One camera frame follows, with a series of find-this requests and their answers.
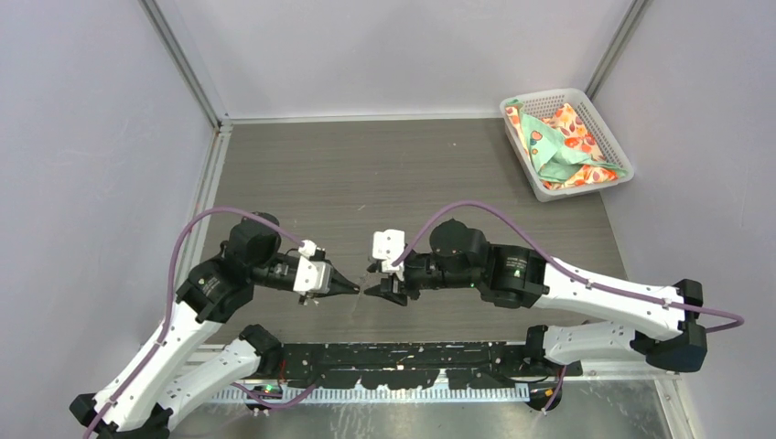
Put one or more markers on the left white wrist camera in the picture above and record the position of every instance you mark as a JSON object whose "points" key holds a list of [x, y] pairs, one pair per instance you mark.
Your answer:
{"points": [[313, 273]]}

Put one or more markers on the white plastic basket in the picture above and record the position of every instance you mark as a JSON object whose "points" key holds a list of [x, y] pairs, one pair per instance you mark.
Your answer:
{"points": [[543, 104]]}

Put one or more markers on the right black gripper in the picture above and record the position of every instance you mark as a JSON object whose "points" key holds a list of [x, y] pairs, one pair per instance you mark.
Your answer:
{"points": [[385, 289]]}

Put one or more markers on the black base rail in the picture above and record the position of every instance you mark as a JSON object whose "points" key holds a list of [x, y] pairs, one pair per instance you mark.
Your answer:
{"points": [[405, 366]]}

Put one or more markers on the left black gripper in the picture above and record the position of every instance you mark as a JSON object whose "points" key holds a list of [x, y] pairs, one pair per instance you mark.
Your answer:
{"points": [[338, 283]]}

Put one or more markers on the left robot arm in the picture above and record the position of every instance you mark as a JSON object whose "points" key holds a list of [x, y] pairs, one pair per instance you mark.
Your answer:
{"points": [[150, 398]]}

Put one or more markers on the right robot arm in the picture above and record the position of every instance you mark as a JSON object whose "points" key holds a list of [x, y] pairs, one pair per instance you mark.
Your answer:
{"points": [[656, 323]]}

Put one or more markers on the floral patterned cloth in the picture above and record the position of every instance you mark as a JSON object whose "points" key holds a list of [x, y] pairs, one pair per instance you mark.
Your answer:
{"points": [[562, 151]]}

